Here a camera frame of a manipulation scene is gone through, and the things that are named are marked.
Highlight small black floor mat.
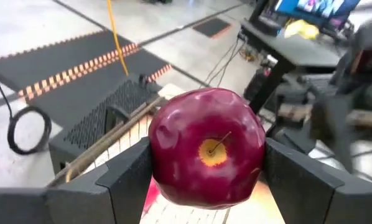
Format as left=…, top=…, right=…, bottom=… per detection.
left=192, top=17, right=233, bottom=39

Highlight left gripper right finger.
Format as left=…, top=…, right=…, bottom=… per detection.
left=263, top=138, right=372, bottom=224

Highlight white round plate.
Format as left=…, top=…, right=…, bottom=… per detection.
left=80, top=114, right=286, bottom=224

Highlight black coiled cable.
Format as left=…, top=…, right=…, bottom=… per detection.
left=0, top=57, right=53, bottom=156

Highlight yellow hanging cable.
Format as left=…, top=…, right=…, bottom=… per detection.
left=106, top=0, right=130, bottom=77

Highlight black side desk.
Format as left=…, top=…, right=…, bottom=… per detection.
left=240, top=18, right=342, bottom=116

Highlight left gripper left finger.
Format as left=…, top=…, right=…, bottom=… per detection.
left=47, top=136, right=152, bottom=224

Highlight dark maroon apple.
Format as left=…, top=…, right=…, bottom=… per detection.
left=147, top=86, right=267, bottom=211

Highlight black floor mat striped edges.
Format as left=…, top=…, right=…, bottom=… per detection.
left=0, top=29, right=174, bottom=131

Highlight desk monitor screen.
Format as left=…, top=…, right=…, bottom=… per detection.
left=272, top=0, right=363, bottom=20

